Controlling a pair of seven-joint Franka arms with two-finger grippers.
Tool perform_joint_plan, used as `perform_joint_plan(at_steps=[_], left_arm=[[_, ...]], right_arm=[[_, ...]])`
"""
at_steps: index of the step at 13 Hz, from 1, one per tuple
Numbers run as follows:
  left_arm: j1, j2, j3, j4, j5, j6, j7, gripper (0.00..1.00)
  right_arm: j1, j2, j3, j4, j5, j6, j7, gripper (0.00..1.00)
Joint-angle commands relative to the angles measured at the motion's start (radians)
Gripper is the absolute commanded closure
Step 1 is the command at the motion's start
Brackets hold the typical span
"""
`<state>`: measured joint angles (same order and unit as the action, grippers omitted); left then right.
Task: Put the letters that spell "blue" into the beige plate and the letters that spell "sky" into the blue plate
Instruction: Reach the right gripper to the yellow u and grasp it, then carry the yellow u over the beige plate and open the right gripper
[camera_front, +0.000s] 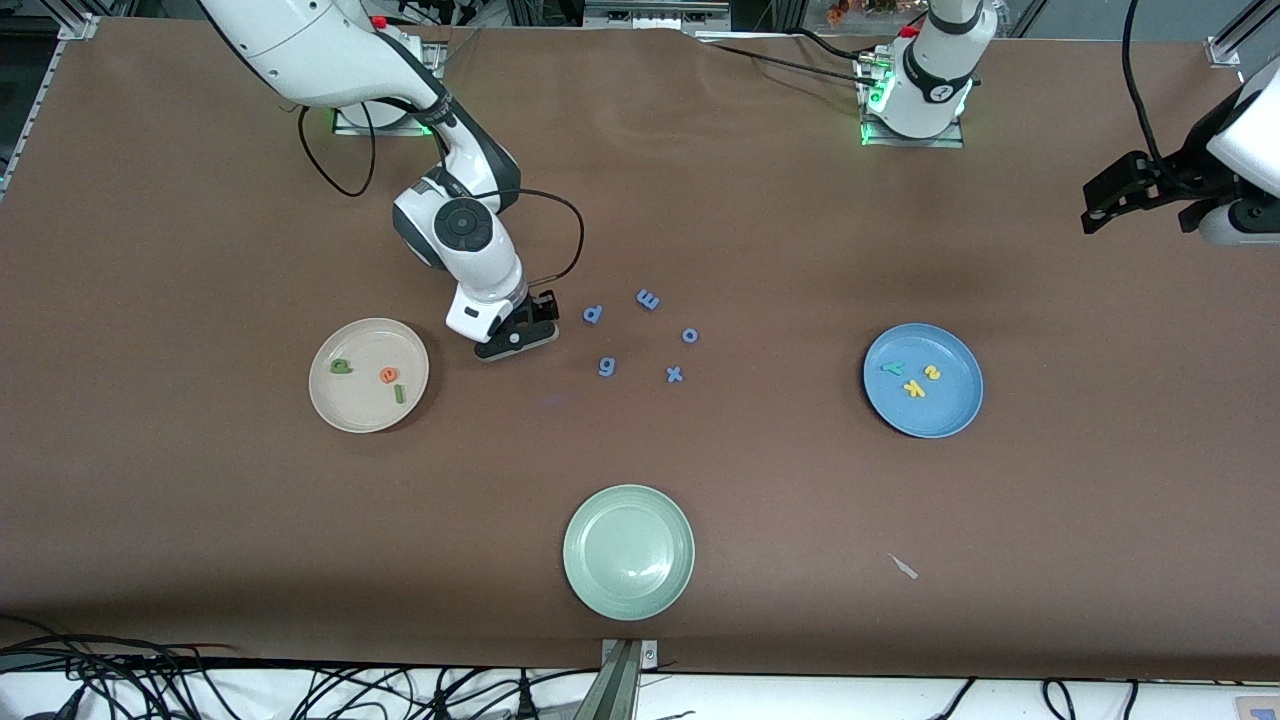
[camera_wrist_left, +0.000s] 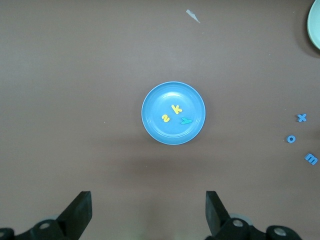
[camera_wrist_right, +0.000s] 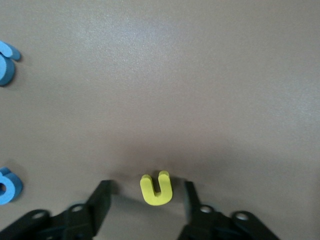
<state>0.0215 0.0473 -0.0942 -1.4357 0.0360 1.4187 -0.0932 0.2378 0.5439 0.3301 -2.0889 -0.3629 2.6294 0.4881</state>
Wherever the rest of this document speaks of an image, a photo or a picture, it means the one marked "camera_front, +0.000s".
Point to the blue round plate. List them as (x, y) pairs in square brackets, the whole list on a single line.
[(940, 410)]

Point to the beige round plate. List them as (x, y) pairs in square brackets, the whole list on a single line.
[(368, 400)]

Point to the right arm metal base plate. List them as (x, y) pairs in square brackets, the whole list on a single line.
[(385, 130)]

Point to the metal table edge bracket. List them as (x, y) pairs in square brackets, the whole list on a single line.
[(622, 690)]

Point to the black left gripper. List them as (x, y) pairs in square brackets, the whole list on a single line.
[(1176, 177)]

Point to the yellow foam letter k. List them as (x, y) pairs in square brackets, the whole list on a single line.
[(913, 388)]

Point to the grey metal box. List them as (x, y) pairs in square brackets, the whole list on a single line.
[(650, 15)]

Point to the pale green round plate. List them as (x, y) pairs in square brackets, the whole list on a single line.
[(628, 552)]

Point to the small white paper scrap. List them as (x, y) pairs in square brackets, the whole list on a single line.
[(905, 569)]

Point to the blue foam letter g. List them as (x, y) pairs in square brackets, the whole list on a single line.
[(607, 372)]

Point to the beige box corner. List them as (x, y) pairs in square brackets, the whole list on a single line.
[(1258, 708)]

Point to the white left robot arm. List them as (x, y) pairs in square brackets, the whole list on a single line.
[(935, 80)]

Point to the teal foam letter y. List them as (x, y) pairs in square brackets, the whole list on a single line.
[(893, 367)]

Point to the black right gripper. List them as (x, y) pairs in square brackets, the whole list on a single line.
[(541, 307)]

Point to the blue foam letter m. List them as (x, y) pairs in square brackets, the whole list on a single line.
[(648, 299)]

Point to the blue foam letter p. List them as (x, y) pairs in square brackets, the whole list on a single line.
[(588, 319)]

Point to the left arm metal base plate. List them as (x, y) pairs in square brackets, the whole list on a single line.
[(950, 141)]

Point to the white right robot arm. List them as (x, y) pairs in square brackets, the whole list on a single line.
[(320, 40)]

